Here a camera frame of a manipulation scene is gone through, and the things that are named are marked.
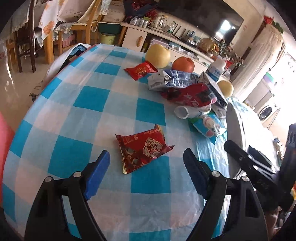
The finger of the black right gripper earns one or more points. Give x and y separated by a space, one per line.
255 164

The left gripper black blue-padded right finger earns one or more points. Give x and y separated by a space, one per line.
245 219

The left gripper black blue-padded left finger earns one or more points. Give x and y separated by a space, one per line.
60 210

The blue cartoon snack bag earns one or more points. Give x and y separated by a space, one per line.
209 126

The white paper cup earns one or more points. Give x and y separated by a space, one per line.
184 112

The red wrapper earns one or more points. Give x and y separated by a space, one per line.
195 95

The red snack packet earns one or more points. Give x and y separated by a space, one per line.
140 149
140 70

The crushed blue white milk carton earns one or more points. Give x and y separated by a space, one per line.
168 78

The pink trash bucket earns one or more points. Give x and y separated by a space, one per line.
6 137

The washing machine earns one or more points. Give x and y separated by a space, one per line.
267 111

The small yellow pear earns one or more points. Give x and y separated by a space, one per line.
226 87

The white yogurt bottle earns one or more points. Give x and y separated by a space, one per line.
216 69

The white standing air conditioner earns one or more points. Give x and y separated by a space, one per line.
264 52

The blue white checkered tablecloth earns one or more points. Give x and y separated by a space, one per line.
76 117

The red apple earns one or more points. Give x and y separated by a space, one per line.
183 64

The large yellow pear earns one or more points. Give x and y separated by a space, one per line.
158 56

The black flat television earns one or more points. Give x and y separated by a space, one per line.
214 17

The dark wooden chair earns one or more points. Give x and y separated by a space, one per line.
26 35

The electric glass kettle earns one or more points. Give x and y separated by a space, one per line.
160 21

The white tv cabinet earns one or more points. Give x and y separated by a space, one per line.
140 39

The light wooden chair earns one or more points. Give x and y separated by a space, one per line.
84 23

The green small bin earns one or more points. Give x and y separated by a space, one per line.
106 38

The dining table with cloth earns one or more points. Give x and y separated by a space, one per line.
52 19

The dark blue flower bouquet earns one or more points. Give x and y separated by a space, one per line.
139 8

